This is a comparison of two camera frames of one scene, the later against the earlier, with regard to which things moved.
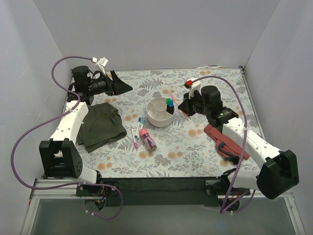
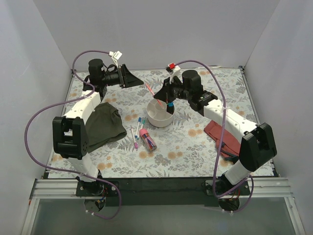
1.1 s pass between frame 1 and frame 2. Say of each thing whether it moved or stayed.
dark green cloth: stayed
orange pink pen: moved
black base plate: stayed
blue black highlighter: stayed
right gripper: moved
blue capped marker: stayed
